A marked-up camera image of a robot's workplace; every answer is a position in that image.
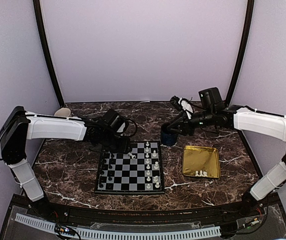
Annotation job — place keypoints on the white chess piece on tray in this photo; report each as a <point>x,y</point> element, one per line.
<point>201,173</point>

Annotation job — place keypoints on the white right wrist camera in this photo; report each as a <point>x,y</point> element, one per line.
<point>182,104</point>

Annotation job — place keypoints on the black right frame post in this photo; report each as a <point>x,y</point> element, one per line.
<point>242,50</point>

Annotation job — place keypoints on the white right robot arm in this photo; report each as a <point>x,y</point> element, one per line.
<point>242,118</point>

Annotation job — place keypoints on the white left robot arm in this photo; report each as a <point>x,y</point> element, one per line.
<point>21,126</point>

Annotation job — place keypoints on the gold metal tray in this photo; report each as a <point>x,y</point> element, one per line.
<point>196,158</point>

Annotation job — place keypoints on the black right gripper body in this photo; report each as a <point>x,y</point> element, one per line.
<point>208,118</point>

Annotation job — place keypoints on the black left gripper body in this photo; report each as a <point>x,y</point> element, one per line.
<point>111,144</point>

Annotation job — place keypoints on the black left frame post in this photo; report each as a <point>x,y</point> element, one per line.
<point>46,51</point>

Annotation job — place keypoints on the white chess king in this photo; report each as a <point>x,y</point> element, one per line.
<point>156,165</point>

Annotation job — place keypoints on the white perforated cable duct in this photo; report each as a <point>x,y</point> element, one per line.
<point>115,231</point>

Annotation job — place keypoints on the black front rail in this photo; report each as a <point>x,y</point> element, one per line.
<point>139,209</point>

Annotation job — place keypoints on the black and white chessboard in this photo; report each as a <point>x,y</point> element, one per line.
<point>119,174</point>

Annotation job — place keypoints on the black frame post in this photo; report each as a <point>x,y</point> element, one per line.
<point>46,51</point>
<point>242,50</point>

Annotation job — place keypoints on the grey ceramic cup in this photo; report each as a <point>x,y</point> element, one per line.
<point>63,112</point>

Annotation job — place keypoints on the dark blue enamel mug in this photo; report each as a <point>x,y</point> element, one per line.
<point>167,137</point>

